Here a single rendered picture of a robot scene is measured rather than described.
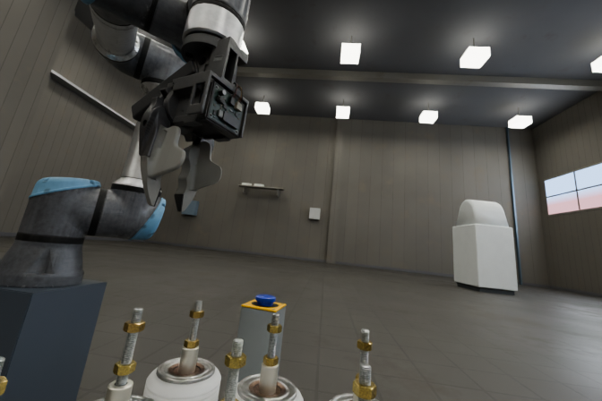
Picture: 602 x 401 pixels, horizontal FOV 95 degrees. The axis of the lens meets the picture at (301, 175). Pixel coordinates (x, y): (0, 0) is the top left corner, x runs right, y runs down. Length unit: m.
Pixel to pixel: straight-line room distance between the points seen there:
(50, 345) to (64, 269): 0.14
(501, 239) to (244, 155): 8.32
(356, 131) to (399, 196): 2.90
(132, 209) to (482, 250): 5.81
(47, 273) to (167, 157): 0.50
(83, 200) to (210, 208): 10.06
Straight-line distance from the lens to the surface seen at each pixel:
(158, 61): 0.88
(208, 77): 0.34
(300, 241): 9.88
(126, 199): 0.79
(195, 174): 0.38
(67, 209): 0.79
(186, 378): 0.46
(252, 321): 0.58
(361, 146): 10.62
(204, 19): 0.41
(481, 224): 6.21
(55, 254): 0.79
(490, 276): 6.17
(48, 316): 0.77
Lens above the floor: 0.43
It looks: 14 degrees up
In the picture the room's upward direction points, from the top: 6 degrees clockwise
